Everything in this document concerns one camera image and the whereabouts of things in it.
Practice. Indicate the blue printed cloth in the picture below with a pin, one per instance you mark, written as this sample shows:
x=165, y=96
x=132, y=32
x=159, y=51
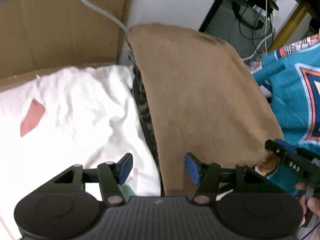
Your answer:
x=292, y=92

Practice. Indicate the person's right hand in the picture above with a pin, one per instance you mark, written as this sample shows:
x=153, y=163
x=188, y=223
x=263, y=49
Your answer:
x=314, y=205

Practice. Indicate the white bear printed blanket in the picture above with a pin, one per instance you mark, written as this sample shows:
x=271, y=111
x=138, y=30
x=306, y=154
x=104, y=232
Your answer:
x=75, y=120

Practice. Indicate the brown cardboard sheet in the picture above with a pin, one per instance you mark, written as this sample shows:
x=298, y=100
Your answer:
x=50, y=30

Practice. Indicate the leopard patterned cloth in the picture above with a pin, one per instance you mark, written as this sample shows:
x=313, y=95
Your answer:
x=146, y=120

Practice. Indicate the brown printed t-shirt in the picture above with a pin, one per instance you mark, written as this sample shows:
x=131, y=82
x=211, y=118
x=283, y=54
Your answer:
x=200, y=92

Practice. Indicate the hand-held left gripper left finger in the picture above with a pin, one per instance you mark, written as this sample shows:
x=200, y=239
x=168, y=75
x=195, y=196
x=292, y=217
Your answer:
x=126, y=167

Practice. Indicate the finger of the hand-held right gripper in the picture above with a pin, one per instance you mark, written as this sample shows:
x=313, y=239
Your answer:
x=291, y=158

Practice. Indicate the yellow wooden post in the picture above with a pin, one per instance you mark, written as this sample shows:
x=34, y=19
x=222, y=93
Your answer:
x=291, y=22

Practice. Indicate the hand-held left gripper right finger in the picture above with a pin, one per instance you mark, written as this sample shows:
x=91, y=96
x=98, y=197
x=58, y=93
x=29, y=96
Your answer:
x=191, y=167

